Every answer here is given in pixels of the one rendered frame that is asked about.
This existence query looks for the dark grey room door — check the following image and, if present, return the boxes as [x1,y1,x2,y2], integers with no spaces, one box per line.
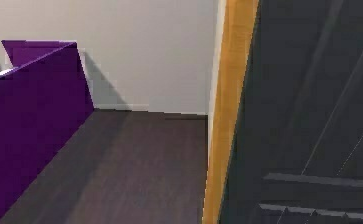
[201,0,363,224]

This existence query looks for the purple cabinet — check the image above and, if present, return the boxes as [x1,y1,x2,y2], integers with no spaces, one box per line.
[0,39,96,224]

